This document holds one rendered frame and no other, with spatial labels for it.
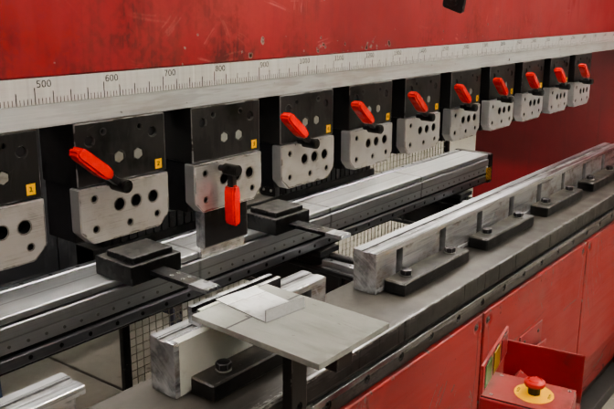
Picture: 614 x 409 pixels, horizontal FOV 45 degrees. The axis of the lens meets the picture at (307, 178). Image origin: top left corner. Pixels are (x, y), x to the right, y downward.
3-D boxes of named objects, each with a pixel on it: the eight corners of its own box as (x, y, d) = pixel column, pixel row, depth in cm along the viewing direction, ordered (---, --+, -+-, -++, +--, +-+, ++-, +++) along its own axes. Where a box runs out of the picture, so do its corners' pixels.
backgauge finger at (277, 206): (329, 250, 155) (329, 227, 154) (240, 226, 171) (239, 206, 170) (362, 236, 164) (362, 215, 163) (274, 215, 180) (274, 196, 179)
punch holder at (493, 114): (487, 131, 188) (492, 67, 184) (457, 128, 193) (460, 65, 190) (512, 124, 199) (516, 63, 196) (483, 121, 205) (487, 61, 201)
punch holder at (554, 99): (547, 114, 218) (552, 57, 215) (520, 111, 224) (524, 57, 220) (566, 109, 230) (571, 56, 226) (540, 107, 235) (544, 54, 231)
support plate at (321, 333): (319, 371, 103) (319, 364, 103) (191, 320, 119) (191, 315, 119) (389, 329, 117) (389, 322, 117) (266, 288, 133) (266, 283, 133)
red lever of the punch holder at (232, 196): (235, 227, 114) (234, 166, 112) (217, 223, 117) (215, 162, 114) (243, 225, 116) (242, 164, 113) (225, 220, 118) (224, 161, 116)
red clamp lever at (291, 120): (293, 110, 121) (322, 141, 128) (275, 109, 123) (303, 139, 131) (289, 120, 120) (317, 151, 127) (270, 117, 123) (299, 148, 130)
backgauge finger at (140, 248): (187, 309, 125) (186, 280, 124) (95, 273, 141) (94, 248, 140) (237, 288, 134) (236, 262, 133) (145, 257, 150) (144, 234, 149)
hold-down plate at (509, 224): (487, 251, 189) (487, 239, 189) (468, 246, 193) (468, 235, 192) (534, 225, 212) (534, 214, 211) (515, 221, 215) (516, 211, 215)
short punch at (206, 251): (205, 260, 121) (203, 204, 119) (196, 257, 122) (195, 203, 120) (247, 246, 128) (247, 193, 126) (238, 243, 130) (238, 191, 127)
